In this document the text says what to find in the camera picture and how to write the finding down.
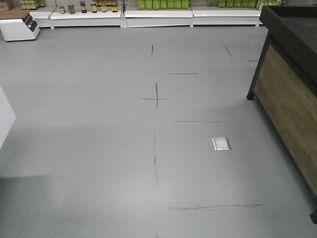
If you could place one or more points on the white box appliance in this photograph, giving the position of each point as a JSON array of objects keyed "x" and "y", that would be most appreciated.
[{"x": 18, "y": 25}]

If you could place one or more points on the row of green bottles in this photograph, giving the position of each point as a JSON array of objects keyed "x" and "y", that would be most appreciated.
[{"x": 162, "y": 4}]

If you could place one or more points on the metal floor outlet cover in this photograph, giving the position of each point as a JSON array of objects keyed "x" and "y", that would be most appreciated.
[{"x": 221, "y": 143}]

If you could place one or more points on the dark sauce jar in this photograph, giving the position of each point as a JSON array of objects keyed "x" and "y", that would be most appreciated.
[{"x": 83, "y": 6}]

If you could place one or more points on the green pickle jar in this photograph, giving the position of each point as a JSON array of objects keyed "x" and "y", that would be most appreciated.
[{"x": 62, "y": 9}]

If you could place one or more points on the white store shelf unit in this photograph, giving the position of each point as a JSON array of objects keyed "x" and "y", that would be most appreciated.
[{"x": 128, "y": 16}]

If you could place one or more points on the black wooden display stand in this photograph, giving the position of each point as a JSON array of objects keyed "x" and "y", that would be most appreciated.
[{"x": 285, "y": 84}]

